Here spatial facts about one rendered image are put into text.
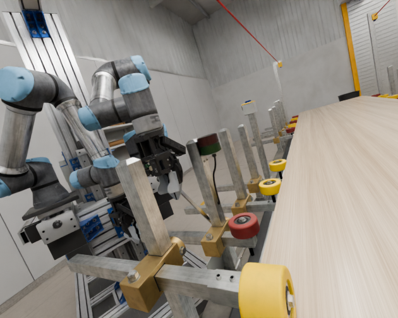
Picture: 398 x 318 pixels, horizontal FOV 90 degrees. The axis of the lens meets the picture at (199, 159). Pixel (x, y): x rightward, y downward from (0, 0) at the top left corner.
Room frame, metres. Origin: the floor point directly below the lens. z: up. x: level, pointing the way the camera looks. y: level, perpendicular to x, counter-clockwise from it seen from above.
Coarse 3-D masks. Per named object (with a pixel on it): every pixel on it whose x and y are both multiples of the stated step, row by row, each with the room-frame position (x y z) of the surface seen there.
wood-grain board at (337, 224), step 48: (336, 144) 0.91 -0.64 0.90; (384, 144) 0.73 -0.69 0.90; (288, 192) 0.59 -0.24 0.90; (336, 192) 0.50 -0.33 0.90; (384, 192) 0.44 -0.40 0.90; (288, 240) 0.38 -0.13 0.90; (336, 240) 0.34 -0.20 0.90; (384, 240) 0.30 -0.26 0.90; (336, 288) 0.25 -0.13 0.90; (384, 288) 0.23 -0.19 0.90
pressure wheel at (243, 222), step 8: (240, 216) 0.53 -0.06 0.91; (248, 216) 0.52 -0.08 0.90; (232, 224) 0.50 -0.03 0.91; (240, 224) 0.49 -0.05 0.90; (248, 224) 0.47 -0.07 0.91; (256, 224) 0.48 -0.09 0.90; (232, 232) 0.49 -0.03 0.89; (240, 232) 0.47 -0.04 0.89; (248, 232) 0.47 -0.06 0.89; (256, 232) 0.47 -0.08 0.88; (248, 248) 0.50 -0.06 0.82
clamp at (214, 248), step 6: (228, 222) 0.59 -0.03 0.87; (210, 228) 0.58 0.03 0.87; (216, 228) 0.57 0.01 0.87; (222, 228) 0.56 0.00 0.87; (228, 228) 0.58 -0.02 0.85; (216, 234) 0.54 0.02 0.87; (222, 234) 0.54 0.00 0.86; (204, 240) 0.52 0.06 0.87; (210, 240) 0.51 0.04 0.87; (216, 240) 0.51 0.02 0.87; (204, 246) 0.52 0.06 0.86; (210, 246) 0.51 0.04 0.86; (216, 246) 0.50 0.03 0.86; (222, 246) 0.53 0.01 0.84; (204, 252) 0.53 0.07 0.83; (210, 252) 0.51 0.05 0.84; (216, 252) 0.50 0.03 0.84; (222, 252) 0.52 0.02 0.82
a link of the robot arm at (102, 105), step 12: (96, 72) 0.89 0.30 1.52; (108, 72) 0.91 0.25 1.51; (96, 84) 0.79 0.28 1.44; (108, 84) 0.81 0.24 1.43; (96, 96) 0.68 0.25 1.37; (108, 96) 0.71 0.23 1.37; (84, 108) 0.62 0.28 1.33; (96, 108) 0.61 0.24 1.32; (108, 108) 0.62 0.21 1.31; (84, 120) 0.60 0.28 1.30; (96, 120) 0.61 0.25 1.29; (108, 120) 0.62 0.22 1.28; (120, 120) 0.63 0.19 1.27
